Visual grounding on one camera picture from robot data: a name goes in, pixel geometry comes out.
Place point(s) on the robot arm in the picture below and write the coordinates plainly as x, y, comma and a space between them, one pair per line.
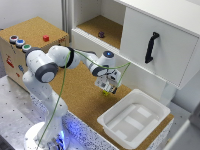
43, 68

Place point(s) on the white plastic box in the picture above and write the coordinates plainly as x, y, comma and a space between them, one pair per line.
135, 118

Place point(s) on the yellow block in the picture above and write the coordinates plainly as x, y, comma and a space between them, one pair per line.
106, 91

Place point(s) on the wooden drawer box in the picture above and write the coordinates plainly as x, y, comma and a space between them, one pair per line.
23, 43

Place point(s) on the green button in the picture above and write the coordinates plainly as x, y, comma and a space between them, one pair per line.
26, 48

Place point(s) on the red button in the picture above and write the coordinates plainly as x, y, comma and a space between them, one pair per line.
13, 38

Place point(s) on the purple block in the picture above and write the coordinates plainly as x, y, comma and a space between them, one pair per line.
101, 34

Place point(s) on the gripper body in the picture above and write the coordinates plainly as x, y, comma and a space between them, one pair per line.
107, 80

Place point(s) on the blue button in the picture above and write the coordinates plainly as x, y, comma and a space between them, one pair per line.
20, 42

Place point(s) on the white sliding door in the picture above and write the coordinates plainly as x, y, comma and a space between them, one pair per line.
156, 45

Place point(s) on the white cabinet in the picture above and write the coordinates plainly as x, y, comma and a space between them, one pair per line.
156, 20

